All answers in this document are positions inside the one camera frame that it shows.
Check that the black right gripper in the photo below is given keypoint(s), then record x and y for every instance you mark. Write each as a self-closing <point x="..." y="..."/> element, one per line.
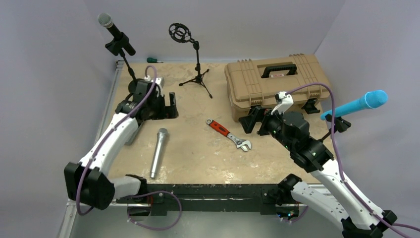
<point x="248" y="121"/>

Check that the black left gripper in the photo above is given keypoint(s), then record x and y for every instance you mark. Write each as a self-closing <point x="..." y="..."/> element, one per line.
<point x="167" y="112"/>

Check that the silver mesh head microphone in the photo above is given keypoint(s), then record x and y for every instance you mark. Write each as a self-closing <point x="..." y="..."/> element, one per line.
<point x="162" y="136"/>

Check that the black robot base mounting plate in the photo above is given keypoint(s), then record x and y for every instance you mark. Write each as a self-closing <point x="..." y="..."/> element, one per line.
<point x="266" y="199"/>

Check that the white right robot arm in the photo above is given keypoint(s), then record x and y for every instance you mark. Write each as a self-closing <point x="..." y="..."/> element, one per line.
<point x="348" y="209"/>

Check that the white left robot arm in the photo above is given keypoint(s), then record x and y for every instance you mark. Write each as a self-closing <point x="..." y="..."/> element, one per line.
<point x="87" y="181"/>

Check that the black round base mic stand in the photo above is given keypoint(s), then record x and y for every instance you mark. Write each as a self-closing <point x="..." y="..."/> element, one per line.
<point x="126" y="62"/>

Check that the black microphone with mesh head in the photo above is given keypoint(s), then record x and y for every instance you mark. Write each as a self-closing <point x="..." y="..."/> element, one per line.
<point x="115" y="31"/>

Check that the blue foam covered microphone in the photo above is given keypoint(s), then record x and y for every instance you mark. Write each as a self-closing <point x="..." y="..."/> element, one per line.
<point x="370" y="100"/>

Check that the tan plastic tool case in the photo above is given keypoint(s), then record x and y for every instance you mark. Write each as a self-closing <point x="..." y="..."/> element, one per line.
<point x="252" y="83"/>

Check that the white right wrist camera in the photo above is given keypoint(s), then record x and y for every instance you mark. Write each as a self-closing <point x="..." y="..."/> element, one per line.
<point x="284" y="102"/>

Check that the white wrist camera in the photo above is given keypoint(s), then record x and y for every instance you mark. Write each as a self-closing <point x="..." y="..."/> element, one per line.
<point x="159" y="81"/>
<point x="284" y="102"/>

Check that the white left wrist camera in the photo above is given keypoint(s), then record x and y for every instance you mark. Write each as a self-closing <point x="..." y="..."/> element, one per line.
<point x="159" y="81"/>

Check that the red handled adjustable wrench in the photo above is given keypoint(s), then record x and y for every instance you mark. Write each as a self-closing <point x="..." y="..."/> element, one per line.
<point x="243" y="144"/>

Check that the green handled screwdriver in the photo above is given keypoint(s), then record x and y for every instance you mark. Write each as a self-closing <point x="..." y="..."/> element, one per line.
<point x="153" y="60"/>

